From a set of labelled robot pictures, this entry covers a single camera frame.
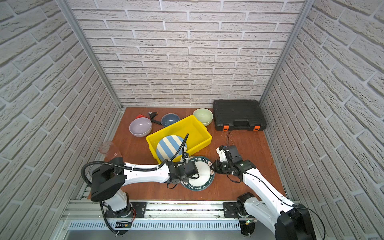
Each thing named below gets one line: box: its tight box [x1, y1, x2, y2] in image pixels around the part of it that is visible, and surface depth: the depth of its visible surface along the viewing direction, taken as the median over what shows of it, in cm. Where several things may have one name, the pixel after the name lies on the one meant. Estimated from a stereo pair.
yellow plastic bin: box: [146, 115, 213, 164], surface depth 99 cm
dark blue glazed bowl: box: [161, 113, 180, 127], surface depth 108 cm
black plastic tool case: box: [212, 99, 267, 132], surface depth 108 cm
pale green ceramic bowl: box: [192, 108, 214, 127], surface depth 112 cm
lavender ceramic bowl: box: [129, 117, 153, 138], surface depth 105 cm
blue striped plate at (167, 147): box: [156, 135, 187, 161], surface depth 97 cm
